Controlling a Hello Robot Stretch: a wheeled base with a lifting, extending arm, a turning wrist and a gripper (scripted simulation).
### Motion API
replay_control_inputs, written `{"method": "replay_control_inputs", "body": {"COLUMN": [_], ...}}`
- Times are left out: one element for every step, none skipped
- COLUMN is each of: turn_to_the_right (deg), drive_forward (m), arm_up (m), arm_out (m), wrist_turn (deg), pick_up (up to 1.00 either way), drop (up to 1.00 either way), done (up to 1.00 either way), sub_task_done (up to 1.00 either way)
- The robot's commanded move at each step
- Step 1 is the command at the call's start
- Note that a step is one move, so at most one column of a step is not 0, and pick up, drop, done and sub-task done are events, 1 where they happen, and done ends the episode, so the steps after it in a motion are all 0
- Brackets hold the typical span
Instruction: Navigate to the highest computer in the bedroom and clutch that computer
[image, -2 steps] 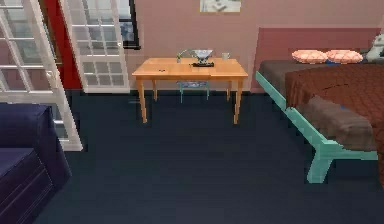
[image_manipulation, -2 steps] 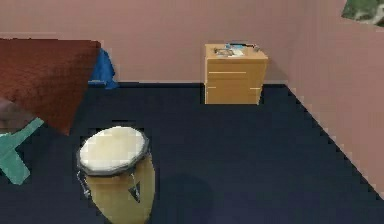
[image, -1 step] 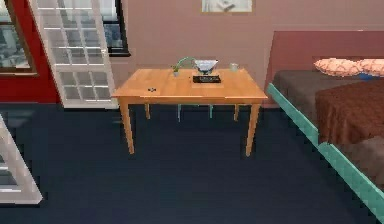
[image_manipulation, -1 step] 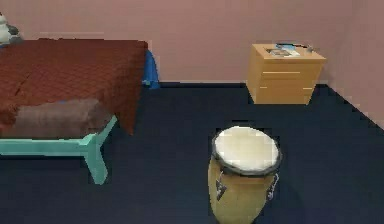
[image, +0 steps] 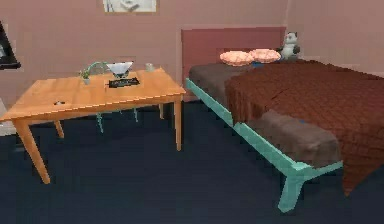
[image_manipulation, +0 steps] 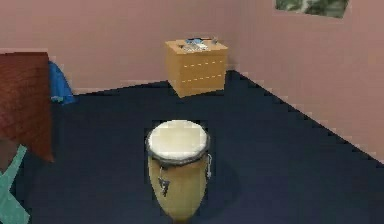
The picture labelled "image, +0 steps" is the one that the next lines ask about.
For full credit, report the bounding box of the black and white panda toy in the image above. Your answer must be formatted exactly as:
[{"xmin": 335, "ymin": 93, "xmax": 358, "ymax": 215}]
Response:
[{"xmin": 275, "ymin": 31, "xmax": 301, "ymax": 62}]

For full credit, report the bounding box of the pink pillow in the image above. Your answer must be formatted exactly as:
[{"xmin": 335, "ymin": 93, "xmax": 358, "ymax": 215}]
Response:
[
  {"xmin": 219, "ymin": 50, "xmax": 255, "ymax": 67},
  {"xmin": 248, "ymin": 48, "xmax": 282, "ymax": 64}
]

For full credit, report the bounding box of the teal frame bed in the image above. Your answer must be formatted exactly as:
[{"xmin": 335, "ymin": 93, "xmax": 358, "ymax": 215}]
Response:
[{"xmin": 181, "ymin": 26, "xmax": 384, "ymax": 214}]

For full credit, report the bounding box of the framed wall picture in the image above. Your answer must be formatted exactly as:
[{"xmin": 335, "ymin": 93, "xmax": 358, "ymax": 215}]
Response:
[{"xmin": 97, "ymin": 0, "xmax": 160, "ymax": 15}]

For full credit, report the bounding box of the black wall television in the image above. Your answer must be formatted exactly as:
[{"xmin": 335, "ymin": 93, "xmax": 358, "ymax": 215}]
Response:
[{"xmin": 0, "ymin": 21, "xmax": 22, "ymax": 71}]

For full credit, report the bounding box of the small green potted plant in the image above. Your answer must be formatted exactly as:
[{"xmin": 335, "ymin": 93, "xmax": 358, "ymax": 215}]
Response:
[{"xmin": 78, "ymin": 67, "xmax": 93, "ymax": 86}]

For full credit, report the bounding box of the brown quilted blanket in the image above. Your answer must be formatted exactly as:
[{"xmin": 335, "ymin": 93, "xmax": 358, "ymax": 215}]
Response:
[{"xmin": 224, "ymin": 59, "xmax": 384, "ymax": 197}]

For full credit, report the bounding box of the orange wooden table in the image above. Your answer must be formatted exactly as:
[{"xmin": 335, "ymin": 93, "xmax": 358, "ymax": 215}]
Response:
[{"xmin": 0, "ymin": 67, "xmax": 187, "ymax": 185}]

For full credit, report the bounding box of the teal metal chair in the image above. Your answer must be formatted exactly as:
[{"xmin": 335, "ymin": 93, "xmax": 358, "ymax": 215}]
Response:
[{"xmin": 87, "ymin": 61, "xmax": 139, "ymax": 134}]

